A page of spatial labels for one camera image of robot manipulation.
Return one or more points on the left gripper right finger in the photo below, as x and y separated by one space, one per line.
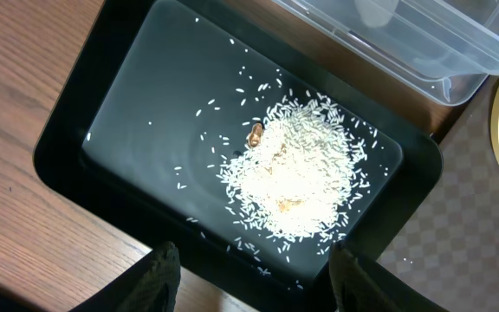
360 284

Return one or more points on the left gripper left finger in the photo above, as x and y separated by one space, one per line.
151 285

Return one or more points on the pile of rice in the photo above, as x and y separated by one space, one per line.
297 173

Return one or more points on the dark brown serving tray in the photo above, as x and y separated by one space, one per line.
448 251

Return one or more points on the black plastic tray bin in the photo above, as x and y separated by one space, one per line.
62 165

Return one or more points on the clear plastic bin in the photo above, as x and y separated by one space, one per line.
443 49

